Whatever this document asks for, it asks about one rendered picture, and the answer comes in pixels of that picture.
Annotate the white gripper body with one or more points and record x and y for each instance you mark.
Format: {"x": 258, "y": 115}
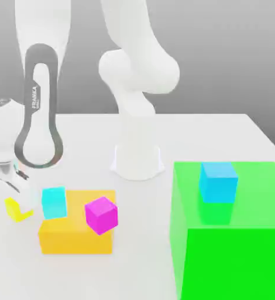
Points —
{"x": 26, "y": 195}

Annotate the large orange box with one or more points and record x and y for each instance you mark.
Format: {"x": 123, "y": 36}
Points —
{"x": 74, "y": 239}

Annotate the small cyan cube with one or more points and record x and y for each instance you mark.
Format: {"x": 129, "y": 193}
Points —
{"x": 54, "y": 202}

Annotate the small blue cube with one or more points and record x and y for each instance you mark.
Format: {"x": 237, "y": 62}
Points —
{"x": 218, "y": 185}

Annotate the large green box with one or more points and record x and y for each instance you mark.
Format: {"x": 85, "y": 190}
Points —
{"x": 233, "y": 262}

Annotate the small magenta cube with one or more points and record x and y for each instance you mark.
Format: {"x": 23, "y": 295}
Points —
{"x": 101, "y": 215}

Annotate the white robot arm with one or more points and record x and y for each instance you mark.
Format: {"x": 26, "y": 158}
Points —
{"x": 137, "y": 70}

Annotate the small yellow cube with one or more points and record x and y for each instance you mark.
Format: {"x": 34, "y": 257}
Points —
{"x": 13, "y": 209}

